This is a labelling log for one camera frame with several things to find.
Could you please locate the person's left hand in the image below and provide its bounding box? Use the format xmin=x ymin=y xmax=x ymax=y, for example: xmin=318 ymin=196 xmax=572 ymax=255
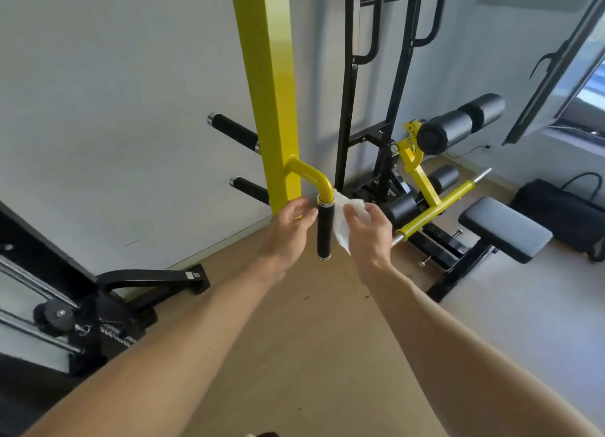
xmin=257 ymin=196 xmax=320 ymax=281

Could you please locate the person's right hand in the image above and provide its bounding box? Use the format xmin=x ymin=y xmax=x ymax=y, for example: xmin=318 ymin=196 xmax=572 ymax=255
xmin=342 ymin=203 xmax=394 ymax=286

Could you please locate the white wet wipe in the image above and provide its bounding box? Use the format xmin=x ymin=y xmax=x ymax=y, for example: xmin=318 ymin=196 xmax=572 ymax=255
xmin=332 ymin=189 xmax=369 ymax=257

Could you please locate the curved yellow black grip handle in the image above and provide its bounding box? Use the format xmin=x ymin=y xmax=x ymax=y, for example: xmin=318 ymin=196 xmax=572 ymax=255
xmin=285 ymin=155 xmax=337 ymax=264

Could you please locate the yellow fitness equipment arm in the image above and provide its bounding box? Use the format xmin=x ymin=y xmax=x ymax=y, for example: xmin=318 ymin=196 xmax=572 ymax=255
xmin=228 ymin=0 xmax=303 ymax=215

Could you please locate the person's right forearm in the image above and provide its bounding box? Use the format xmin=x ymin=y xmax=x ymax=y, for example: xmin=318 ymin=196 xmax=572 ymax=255
xmin=357 ymin=266 xmax=604 ymax=437

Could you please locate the person's left forearm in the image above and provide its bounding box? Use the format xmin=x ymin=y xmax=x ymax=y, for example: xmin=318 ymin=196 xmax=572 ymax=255
xmin=23 ymin=257 xmax=303 ymax=437

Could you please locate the small black foam roller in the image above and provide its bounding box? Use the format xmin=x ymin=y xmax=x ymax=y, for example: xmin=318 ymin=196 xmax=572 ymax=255
xmin=381 ymin=193 xmax=417 ymax=226
xmin=427 ymin=165 xmax=460 ymax=193

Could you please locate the yellow leg developer bar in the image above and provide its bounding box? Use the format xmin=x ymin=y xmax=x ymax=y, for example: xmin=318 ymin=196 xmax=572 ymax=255
xmin=391 ymin=119 xmax=492 ymax=249

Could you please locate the grey padded seat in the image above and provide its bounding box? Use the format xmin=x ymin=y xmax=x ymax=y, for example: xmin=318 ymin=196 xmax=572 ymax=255
xmin=457 ymin=196 xmax=554 ymax=264

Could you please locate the large black foam roller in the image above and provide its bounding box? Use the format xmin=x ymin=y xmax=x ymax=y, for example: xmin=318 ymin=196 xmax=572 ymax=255
xmin=418 ymin=93 xmax=507 ymax=157

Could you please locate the black bag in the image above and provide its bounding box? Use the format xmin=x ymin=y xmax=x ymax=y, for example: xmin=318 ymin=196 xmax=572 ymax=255
xmin=510 ymin=172 xmax=605 ymax=262

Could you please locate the black pulley wheel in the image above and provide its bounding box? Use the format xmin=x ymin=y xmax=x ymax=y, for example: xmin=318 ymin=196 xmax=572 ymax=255
xmin=33 ymin=302 xmax=76 ymax=338

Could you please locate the black bench base frame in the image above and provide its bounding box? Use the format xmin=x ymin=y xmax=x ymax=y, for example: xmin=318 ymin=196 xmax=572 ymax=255
xmin=340 ymin=167 xmax=497 ymax=304

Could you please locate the black metal rack frame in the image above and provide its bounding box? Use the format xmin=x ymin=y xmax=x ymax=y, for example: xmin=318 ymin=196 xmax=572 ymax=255
xmin=333 ymin=0 xmax=450 ymax=194

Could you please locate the black cable machine tower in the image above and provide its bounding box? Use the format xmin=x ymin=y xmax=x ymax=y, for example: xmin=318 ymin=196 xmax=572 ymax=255
xmin=0 ymin=200 xmax=159 ymax=385

